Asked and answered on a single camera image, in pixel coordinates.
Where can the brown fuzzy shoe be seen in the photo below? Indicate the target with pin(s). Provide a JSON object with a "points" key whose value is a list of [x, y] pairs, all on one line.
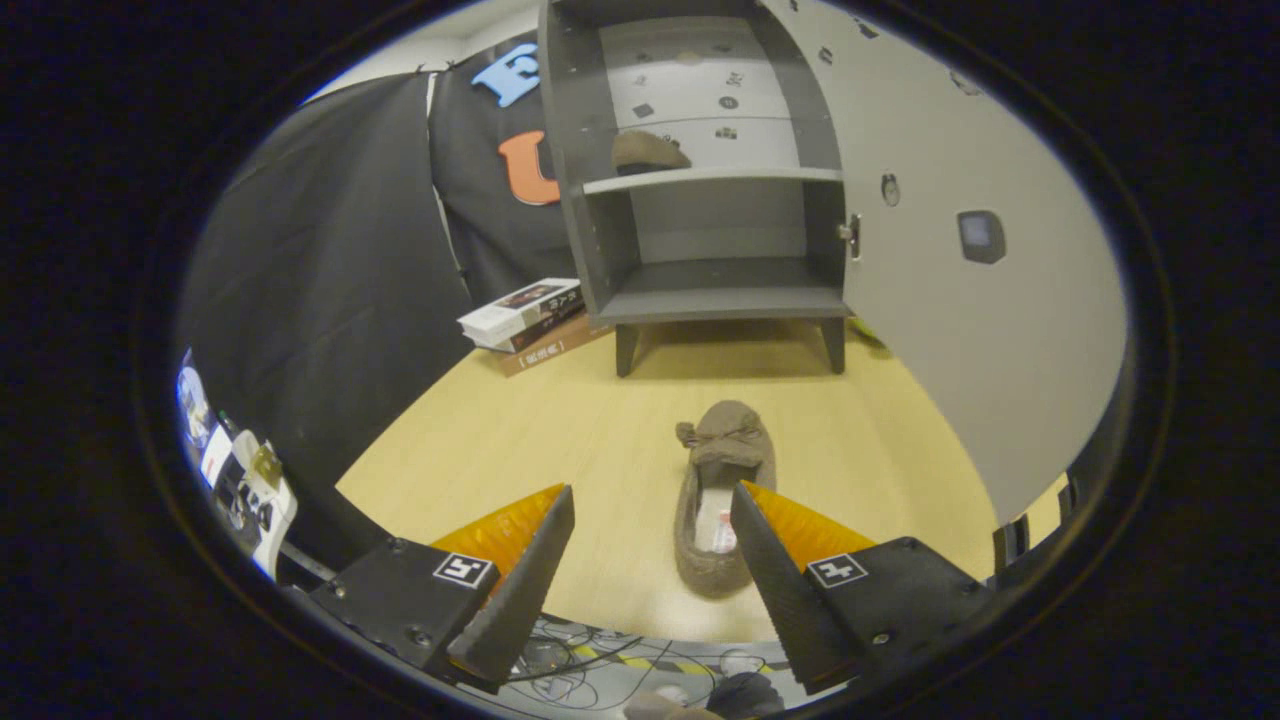
{"points": [[725, 430], [645, 150]]}

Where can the white book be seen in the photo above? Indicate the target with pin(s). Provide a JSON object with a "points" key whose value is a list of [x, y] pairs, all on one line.
{"points": [[500, 315]]}

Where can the white plastic equipment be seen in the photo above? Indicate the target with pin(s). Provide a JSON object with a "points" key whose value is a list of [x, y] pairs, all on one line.
{"points": [[270, 500]]}

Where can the grey shoe cabinet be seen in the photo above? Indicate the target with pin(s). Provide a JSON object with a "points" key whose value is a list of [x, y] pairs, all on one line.
{"points": [[720, 290]]}

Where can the person's white sneaker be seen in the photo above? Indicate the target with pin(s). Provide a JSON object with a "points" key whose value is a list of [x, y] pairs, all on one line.
{"points": [[660, 710]]}

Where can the green pink plush toy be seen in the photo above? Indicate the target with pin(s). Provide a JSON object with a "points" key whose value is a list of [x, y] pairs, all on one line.
{"points": [[866, 332]]}

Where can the blue lit screen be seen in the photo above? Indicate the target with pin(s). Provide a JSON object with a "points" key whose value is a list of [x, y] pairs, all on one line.
{"points": [[195, 400]]}

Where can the brown book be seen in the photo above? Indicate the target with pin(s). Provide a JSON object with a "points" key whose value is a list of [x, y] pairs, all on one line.
{"points": [[555, 350]]}

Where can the black backdrop cloth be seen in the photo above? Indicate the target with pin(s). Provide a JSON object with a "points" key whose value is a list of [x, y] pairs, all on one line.
{"points": [[330, 250]]}

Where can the person's dark trouser leg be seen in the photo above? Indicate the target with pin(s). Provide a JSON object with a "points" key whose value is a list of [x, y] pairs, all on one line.
{"points": [[748, 693]]}

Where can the black spine book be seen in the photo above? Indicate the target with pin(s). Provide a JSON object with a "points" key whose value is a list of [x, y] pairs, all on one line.
{"points": [[545, 326]]}

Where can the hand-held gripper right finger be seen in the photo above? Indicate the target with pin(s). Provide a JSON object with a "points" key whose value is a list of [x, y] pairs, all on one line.
{"points": [[790, 600]]}

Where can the beige shoe cabinet door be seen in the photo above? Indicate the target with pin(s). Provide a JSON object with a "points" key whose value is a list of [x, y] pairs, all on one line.
{"points": [[980, 350]]}

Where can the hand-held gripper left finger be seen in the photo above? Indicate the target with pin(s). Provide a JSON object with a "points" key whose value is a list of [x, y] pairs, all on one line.
{"points": [[525, 600]]}

